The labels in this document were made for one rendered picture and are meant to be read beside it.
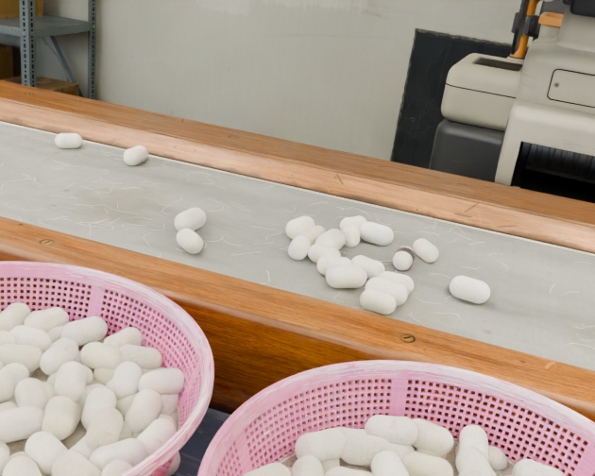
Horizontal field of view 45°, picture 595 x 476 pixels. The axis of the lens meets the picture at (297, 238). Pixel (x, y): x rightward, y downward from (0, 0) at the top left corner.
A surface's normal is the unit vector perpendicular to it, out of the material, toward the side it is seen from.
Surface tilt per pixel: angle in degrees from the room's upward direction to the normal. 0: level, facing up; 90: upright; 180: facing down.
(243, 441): 72
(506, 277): 0
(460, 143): 90
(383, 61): 90
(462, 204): 45
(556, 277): 0
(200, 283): 0
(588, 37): 98
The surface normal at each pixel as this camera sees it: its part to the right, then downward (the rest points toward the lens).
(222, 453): 0.95, -0.04
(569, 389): 0.12, -0.91
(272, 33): -0.35, 0.33
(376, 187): -0.13, -0.40
